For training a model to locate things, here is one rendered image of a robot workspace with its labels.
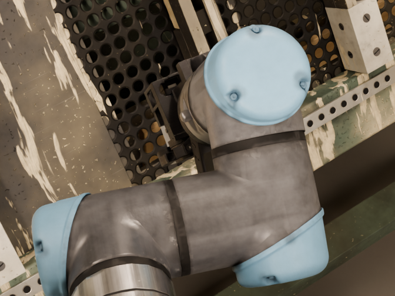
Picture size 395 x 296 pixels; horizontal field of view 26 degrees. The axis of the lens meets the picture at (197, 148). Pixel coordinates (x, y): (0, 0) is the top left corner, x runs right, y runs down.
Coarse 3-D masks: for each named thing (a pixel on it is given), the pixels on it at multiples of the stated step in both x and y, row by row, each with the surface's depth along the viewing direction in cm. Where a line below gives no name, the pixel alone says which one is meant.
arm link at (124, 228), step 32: (128, 192) 64; (160, 192) 63; (32, 224) 63; (64, 224) 62; (96, 224) 62; (128, 224) 62; (160, 224) 62; (64, 256) 61; (96, 256) 60; (128, 256) 60; (160, 256) 62; (64, 288) 62; (96, 288) 58; (128, 288) 58; (160, 288) 59
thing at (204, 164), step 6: (192, 144) 81; (198, 144) 79; (198, 150) 79; (204, 150) 79; (210, 150) 80; (198, 156) 80; (204, 156) 80; (210, 156) 80; (198, 162) 81; (204, 162) 80; (210, 162) 80; (198, 168) 82; (204, 168) 80; (210, 168) 80
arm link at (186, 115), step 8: (184, 88) 75; (184, 96) 74; (184, 104) 74; (184, 112) 73; (184, 120) 73; (192, 120) 74; (192, 128) 74; (200, 128) 72; (200, 136) 74; (208, 136) 73
